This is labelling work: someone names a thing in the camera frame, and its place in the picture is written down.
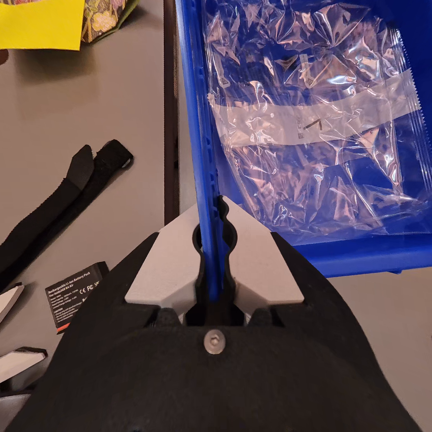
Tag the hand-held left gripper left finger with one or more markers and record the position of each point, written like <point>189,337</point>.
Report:
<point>162,270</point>

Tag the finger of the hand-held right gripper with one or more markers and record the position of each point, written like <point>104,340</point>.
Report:
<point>17,362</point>
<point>8,302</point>

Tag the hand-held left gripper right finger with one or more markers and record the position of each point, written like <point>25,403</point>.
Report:
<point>266,270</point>

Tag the heap of clear plastic bags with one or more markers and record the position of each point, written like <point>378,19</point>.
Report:
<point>303,118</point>

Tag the black camera battery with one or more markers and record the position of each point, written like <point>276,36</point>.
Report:
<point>74,297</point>

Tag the yellow paper sheet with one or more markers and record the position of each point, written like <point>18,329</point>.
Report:
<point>40,23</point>

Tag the blue plastic bin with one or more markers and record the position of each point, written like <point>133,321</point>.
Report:
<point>354,256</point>

